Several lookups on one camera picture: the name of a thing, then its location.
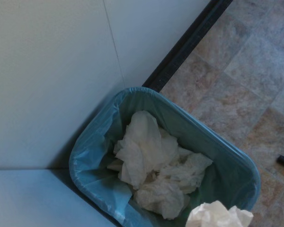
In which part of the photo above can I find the crumpled textured paper towel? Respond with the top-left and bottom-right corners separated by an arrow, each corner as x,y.
133,176 -> 191,220

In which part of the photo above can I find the textured white paper towel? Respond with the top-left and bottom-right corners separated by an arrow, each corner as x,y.
153,147 -> 214,195

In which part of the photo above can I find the trash bin with blue liner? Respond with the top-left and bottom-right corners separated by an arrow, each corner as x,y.
68,87 -> 262,227

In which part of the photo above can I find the grey vanity cabinet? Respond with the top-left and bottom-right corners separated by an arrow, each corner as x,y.
0,168 -> 125,227

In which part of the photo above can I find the black baseboard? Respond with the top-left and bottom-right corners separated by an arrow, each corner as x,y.
141,0 -> 234,93

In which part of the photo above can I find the smooth white tissue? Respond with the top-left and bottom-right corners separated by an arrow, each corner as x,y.
113,110 -> 180,190

